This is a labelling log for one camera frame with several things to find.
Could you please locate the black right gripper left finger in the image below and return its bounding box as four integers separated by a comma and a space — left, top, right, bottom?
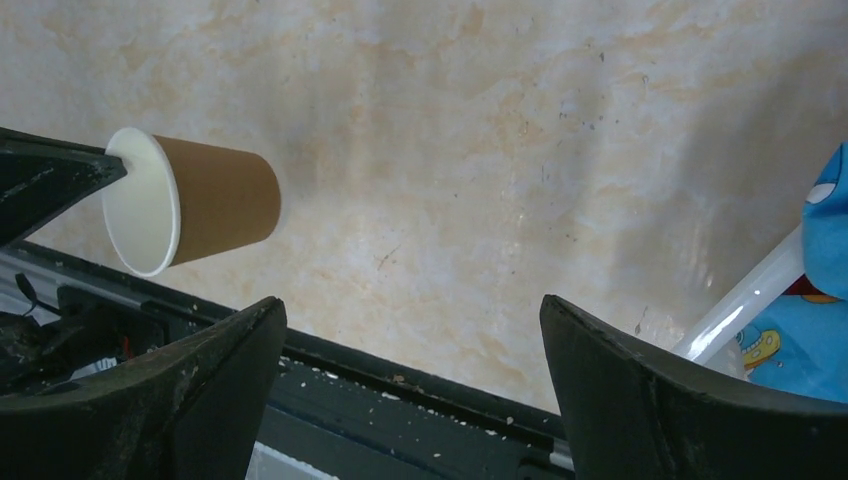
1, 297, 287, 479

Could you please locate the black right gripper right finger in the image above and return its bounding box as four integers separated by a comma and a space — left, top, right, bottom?
539, 294, 847, 479

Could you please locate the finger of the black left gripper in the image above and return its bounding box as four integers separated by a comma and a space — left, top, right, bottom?
1, 128, 127, 246

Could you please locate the brown paper coffee cup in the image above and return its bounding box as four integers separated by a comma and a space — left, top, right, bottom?
102, 127, 284, 277

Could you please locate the white plastic basket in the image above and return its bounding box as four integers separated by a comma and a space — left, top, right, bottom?
672, 226, 804, 380

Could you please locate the blue cartoon packet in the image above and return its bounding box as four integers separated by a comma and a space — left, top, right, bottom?
736, 143, 847, 403

